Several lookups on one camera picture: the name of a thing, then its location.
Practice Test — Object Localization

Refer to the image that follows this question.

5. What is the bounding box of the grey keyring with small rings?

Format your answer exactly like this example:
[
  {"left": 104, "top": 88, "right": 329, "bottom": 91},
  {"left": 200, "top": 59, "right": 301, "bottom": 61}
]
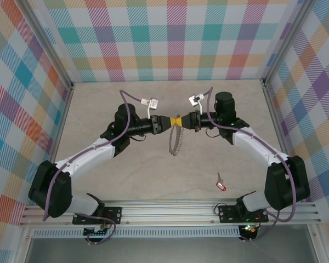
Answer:
[{"left": 168, "top": 113, "right": 185, "bottom": 157}]

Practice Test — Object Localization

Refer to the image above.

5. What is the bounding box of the silver key with red tag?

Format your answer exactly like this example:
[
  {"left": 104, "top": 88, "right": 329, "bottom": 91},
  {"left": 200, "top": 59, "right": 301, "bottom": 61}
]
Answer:
[{"left": 215, "top": 172, "right": 228, "bottom": 193}]

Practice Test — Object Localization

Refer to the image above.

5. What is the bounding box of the grey metal shelf panel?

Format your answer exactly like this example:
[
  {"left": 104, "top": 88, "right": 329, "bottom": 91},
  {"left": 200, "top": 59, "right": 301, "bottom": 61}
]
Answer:
[{"left": 24, "top": 237, "right": 319, "bottom": 263}]

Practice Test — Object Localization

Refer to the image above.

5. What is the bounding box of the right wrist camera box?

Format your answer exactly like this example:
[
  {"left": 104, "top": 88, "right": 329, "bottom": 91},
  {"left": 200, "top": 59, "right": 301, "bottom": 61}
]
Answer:
[{"left": 188, "top": 94, "right": 205, "bottom": 115}]

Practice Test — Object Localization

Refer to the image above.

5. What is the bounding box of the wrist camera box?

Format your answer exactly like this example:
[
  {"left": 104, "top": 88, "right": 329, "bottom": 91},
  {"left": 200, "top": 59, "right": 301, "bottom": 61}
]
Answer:
[
  {"left": 139, "top": 98, "right": 159, "bottom": 119},
  {"left": 188, "top": 94, "right": 205, "bottom": 115}
]

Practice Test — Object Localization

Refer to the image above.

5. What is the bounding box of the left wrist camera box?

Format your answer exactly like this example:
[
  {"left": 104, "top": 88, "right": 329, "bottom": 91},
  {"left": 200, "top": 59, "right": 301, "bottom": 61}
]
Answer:
[{"left": 139, "top": 98, "right": 159, "bottom": 119}]

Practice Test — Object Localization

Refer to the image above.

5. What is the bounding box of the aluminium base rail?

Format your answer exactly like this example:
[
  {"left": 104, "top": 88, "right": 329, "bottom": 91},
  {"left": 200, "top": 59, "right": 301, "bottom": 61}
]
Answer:
[{"left": 19, "top": 198, "right": 321, "bottom": 227}]

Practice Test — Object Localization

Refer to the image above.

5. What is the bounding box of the aluminium frame post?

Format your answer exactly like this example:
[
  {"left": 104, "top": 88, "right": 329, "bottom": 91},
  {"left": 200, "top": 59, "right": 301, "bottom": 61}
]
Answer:
[
  {"left": 262, "top": 0, "right": 317, "bottom": 87},
  {"left": 18, "top": 0, "right": 75, "bottom": 91}
]

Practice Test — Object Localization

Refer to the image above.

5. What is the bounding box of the white slotted cable duct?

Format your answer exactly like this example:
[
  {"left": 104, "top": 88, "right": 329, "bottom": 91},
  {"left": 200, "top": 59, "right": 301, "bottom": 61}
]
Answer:
[{"left": 32, "top": 226, "right": 241, "bottom": 238}]

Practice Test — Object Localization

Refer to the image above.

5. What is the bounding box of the aluminium frame leg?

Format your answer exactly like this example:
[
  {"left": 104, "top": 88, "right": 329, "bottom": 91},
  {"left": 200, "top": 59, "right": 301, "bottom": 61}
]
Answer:
[
  {"left": 307, "top": 223, "right": 329, "bottom": 263},
  {"left": 15, "top": 227, "right": 35, "bottom": 263}
]

